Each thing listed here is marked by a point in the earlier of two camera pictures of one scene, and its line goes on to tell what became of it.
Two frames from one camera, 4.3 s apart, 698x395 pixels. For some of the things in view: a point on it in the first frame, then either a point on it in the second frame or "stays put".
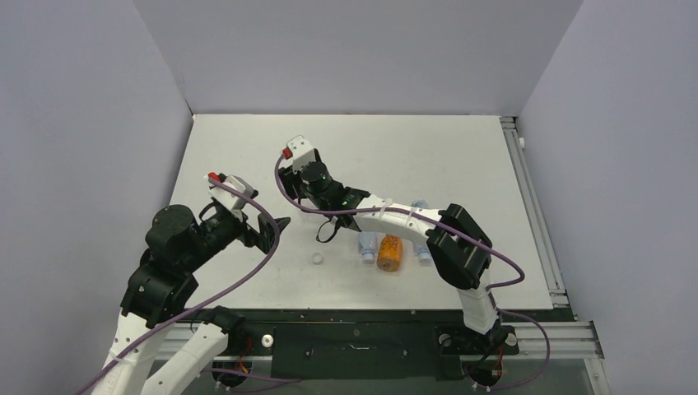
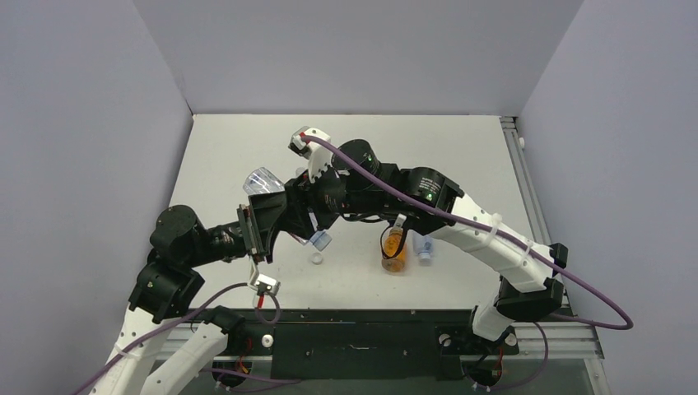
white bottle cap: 317,257 stays put
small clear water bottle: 420,245 stays put
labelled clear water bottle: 368,246 → 262,180
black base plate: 402,345 stays put
